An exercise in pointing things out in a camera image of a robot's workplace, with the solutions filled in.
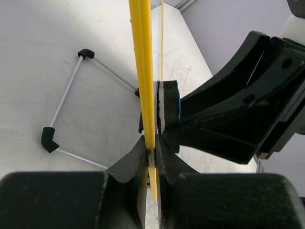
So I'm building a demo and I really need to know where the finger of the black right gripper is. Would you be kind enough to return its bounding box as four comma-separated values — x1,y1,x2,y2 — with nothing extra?
163,101,279,164

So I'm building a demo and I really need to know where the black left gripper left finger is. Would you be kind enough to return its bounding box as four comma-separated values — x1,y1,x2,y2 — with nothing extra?
94,136,147,229

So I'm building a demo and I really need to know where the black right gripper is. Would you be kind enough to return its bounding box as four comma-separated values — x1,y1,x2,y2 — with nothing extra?
180,31,305,159

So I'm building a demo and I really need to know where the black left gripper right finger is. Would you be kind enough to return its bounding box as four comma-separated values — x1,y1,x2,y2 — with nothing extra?
156,134,199,229

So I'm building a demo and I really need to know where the blue black whiteboard eraser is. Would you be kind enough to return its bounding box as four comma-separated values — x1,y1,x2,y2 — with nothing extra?
154,80,181,135

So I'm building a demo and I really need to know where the yellow framed whiteboard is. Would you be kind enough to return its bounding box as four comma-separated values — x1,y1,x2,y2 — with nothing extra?
129,0,158,201

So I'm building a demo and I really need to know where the metal whiteboard stand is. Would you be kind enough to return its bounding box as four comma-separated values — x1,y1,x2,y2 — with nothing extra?
41,49,140,170

